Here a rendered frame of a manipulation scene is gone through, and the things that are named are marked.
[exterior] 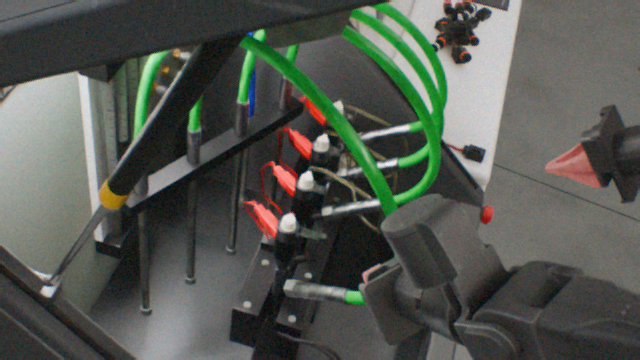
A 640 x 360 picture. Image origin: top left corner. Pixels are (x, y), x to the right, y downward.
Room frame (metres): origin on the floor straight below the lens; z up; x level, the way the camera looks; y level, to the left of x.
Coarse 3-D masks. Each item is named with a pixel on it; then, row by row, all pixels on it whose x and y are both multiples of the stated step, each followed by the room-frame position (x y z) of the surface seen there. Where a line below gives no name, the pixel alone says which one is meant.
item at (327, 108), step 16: (256, 48) 0.61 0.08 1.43; (160, 64) 0.69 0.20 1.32; (272, 64) 0.60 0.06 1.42; (288, 64) 0.60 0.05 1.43; (144, 80) 0.69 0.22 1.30; (304, 80) 0.59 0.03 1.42; (144, 96) 0.69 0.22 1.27; (320, 96) 0.58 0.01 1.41; (144, 112) 0.70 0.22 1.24; (320, 112) 0.57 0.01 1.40; (336, 112) 0.57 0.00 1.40; (336, 128) 0.56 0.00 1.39; (352, 128) 0.57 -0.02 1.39; (352, 144) 0.55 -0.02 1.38; (368, 160) 0.55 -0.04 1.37; (368, 176) 0.54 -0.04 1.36; (384, 192) 0.53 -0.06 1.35; (384, 208) 0.53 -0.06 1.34
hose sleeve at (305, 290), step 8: (296, 288) 0.57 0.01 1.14; (304, 288) 0.56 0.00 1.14; (312, 288) 0.56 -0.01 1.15; (320, 288) 0.56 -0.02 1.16; (328, 288) 0.55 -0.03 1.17; (336, 288) 0.55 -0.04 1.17; (344, 288) 0.55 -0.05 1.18; (296, 296) 0.56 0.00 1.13; (304, 296) 0.56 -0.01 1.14; (312, 296) 0.55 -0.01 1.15; (320, 296) 0.55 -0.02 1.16; (328, 296) 0.54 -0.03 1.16; (336, 296) 0.54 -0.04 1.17; (344, 296) 0.54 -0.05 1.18; (344, 304) 0.53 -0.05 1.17
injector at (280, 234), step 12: (276, 228) 0.68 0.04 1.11; (276, 240) 0.67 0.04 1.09; (288, 240) 0.67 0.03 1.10; (276, 252) 0.67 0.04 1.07; (288, 252) 0.67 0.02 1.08; (300, 252) 0.68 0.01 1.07; (276, 264) 0.67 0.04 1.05; (288, 264) 0.67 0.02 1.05; (276, 276) 0.67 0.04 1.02; (276, 288) 0.67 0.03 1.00; (276, 300) 0.67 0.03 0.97; (276, 312) 0.67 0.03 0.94
